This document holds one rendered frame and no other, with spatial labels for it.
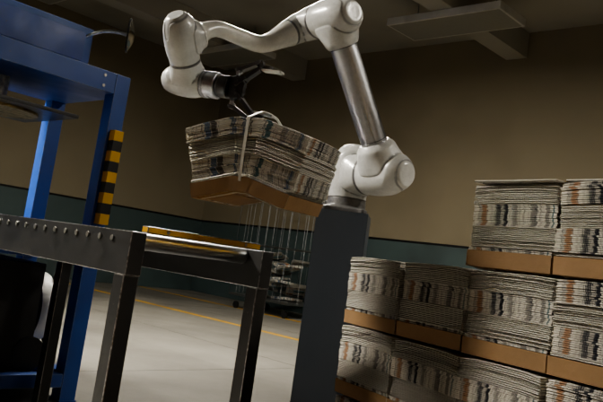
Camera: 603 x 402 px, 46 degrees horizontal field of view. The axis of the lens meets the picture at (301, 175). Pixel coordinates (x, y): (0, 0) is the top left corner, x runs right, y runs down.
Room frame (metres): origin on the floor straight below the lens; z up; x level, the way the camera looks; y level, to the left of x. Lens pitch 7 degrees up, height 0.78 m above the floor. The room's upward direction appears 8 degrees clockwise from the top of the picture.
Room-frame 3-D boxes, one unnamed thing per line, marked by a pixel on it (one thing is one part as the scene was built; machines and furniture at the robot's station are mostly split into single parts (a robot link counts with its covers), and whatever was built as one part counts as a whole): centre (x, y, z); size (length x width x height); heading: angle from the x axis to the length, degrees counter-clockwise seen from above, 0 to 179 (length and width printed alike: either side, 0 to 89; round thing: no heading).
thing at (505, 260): (1.92, -0.71, 0.86); 0.38 x 0.29 x 0.04; 120
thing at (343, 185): (2.84, -0.20, 1.17); 0.18 x 0.16 x 0.22; 37
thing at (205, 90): (2.31, 0.33, 1.31); 0.09 x 0.06 x 0.09; 158
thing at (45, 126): (3.83, 1.38, 0.77); 0.09 x 0.09 x 1.55; 46
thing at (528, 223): (1.92, -0.71, 0.95); 0.38 x 0.29 x 0.23; 120
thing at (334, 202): (2.85, -0.17, 1.03); 0.22 x 0.18 x 0.06; 81
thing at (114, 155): (3.38, 0.90, 1.05); 0.05 x 0.05 x 0.45; 46
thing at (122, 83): (3.42, 0.95, 0.77); 0.09 x 0.09 x 1.55; 46
